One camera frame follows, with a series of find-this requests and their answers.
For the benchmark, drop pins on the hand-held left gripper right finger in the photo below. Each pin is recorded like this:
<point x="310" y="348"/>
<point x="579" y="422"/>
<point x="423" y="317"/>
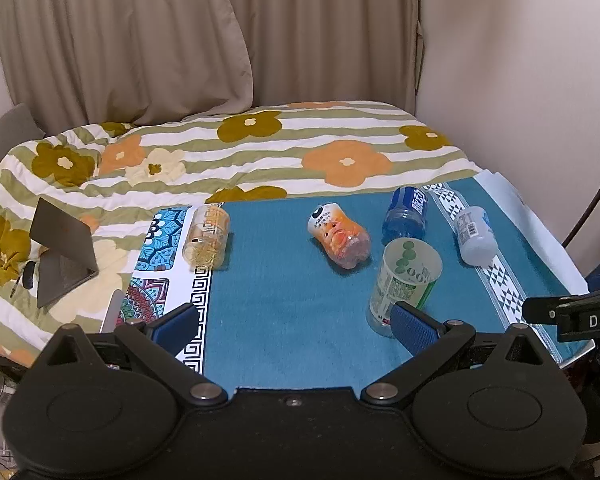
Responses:
<point x="414" y="331"/>

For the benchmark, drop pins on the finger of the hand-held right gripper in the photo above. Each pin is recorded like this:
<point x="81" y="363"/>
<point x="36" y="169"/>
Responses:
<point x="541" y="310"/>

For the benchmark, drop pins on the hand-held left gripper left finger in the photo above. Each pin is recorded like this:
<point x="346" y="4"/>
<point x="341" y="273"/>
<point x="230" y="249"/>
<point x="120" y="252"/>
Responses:
<point x="177" y="324"/>

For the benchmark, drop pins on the clear cup with green print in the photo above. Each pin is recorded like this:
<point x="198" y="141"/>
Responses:
<point x="405" y="271"/>

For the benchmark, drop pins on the clear cup with yellow print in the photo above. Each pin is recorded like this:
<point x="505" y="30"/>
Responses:
<point x="207" y="235"/>

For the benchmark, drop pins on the white labelled plastic cup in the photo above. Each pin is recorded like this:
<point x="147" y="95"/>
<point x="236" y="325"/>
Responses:
<point x="472" y="236"/>

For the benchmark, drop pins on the blue plastic cup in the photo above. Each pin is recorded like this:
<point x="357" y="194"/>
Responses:
<point x="405" y="211"/>

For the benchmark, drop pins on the clear cup with orange print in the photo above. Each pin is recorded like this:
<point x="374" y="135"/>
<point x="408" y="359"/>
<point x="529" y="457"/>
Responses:
<point x="337" y="235"/>

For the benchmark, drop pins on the silver flat device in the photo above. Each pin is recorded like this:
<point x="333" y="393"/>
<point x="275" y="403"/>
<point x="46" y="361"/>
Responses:
<point x="112" y="312"/>

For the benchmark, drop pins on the white cloth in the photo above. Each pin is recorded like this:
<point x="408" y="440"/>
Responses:
<point x="540" y="230"/>

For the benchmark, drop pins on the teal patterned-border mat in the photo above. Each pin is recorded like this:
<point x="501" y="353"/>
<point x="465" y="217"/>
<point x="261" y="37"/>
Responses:
<point x="290" y="310"/>

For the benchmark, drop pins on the grey laptop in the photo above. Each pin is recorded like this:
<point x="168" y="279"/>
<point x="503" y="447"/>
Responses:
<point x="62" y="255"/>

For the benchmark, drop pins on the small black object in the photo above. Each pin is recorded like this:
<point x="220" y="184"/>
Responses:
<point x="28" y="275"/>

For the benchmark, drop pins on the floral striped blanket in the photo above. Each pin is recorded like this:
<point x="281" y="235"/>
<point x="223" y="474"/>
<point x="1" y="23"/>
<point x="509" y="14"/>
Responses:
<point x="280" y="160"/>

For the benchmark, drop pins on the grey pillow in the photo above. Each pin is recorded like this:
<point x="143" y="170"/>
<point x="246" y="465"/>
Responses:
<point x="5" y="132"/>

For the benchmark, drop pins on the beige curtain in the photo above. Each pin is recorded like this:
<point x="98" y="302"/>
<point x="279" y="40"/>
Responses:
<point x="180" y="35"/>

